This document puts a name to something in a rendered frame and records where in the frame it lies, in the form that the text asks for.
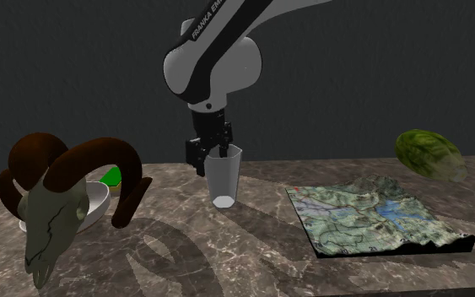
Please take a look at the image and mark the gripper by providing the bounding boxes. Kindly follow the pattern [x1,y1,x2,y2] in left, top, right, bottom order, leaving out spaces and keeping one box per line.
[185,107,235,178]

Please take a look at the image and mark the grey faceted cup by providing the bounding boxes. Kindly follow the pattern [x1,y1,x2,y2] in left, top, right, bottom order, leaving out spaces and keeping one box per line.
[202,143,244,210]

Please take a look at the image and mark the green and yellow block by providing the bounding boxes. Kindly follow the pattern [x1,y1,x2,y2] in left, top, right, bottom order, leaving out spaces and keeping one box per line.
[98,165,123,195]

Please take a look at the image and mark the white bowl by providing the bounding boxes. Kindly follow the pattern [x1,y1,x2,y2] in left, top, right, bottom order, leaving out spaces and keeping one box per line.
[18,181,112,234]

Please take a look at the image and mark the relief map slab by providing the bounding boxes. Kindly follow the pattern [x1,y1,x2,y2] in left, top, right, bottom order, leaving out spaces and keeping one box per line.
[284,174,475,260]

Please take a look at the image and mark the ram skull with brown horns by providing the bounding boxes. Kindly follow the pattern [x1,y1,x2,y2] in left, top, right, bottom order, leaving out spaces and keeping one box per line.
[0,132,154,290]

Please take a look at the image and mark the green lettuce head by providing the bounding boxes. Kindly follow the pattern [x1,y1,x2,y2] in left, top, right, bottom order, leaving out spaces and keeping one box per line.
[394,128,469,184]

